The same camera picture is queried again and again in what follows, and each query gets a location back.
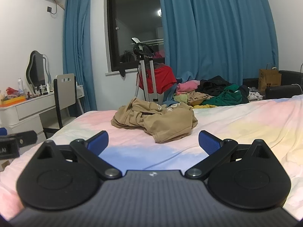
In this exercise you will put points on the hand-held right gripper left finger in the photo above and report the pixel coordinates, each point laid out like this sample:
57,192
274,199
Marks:
99,142

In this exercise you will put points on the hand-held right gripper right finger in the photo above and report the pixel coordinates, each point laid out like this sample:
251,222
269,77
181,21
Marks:
209,142

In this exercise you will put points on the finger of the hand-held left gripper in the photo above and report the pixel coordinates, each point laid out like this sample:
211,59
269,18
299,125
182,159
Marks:
28,137

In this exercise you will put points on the tan t-shirt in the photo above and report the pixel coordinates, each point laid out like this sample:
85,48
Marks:
163,120

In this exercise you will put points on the cardboard box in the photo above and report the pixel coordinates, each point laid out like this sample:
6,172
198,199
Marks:
4,166

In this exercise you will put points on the white dressing table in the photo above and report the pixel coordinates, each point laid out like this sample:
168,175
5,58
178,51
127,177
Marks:
26,113

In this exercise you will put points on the orange tray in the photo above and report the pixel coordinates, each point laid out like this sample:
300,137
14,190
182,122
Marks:
13,101

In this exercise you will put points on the bed with pastel sheet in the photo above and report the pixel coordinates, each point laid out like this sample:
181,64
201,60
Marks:
248,127

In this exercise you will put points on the beige garment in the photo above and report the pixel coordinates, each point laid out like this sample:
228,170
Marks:
200,98

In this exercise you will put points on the green garment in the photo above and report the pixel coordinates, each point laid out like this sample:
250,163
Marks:
227,97

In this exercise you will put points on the red cloth item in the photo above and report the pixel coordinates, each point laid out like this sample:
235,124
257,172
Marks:
11,91

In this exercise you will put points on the white spray bottle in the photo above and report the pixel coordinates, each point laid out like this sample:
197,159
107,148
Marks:
20,86

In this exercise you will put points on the yellow-green garment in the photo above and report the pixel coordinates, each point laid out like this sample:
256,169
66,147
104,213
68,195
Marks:
181,98

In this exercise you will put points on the black garment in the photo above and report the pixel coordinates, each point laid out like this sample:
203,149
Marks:
213,85

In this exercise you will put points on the black and grey chair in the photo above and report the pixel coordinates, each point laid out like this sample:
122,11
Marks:
65,92

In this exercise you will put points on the pink garment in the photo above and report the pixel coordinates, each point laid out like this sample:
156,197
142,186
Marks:
187,86

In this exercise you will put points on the wavy vanity mirror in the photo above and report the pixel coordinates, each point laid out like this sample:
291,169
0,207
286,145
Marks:
36,72

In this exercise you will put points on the red garment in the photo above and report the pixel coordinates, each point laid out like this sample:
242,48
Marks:
163,78

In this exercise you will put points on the garment steamer stand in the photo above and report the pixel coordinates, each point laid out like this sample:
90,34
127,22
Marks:
143,68

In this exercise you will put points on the brown paper bag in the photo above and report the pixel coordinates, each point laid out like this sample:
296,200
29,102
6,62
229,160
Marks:
269,80

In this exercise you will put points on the black sofa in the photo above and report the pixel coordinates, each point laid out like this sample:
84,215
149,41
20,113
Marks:
281,91

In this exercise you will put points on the narrow blue curtain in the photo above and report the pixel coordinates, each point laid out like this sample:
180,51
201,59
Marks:
77,52

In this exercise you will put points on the wide blue curtain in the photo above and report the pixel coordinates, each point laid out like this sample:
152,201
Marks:
220,35

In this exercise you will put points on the dark window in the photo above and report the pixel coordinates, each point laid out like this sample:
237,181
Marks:
135,16

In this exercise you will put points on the wall socket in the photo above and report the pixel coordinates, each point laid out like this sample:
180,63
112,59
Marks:
49,9

